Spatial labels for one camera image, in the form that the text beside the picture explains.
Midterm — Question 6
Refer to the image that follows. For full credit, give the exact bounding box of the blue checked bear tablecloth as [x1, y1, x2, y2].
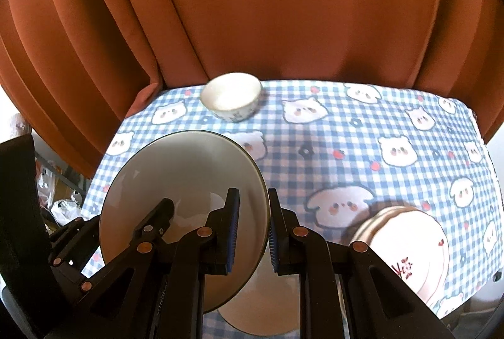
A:
[81, 79, 500, 339]

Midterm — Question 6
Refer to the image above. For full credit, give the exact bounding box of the black chair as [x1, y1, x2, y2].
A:
[0, 133, 54, 339]

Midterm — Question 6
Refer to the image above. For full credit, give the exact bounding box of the cluttered metal rack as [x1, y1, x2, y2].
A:
[35, 152, 93, 235]

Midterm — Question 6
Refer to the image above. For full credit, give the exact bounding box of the orange curtain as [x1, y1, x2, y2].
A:
[0, 0, 504, 180]

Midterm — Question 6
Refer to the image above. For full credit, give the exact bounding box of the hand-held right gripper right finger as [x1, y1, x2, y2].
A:
[267, 187, 454, 339]

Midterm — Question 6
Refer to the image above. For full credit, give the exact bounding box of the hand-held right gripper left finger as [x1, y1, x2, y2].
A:
[59, 187, 241, 339]

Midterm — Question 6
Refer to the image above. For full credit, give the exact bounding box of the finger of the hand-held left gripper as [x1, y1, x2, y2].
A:
[133, 198, 175, 245]
[48, 216, 116, 297]

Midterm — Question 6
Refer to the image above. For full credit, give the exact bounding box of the large yellow flower plate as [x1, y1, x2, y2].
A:
[350, 206, 450, 308]

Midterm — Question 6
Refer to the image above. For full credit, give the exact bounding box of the white floral bowl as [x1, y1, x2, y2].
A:
[98, 130, 272, 314]
[199, 72, 264, 123]
[218, 262, 305, 334]

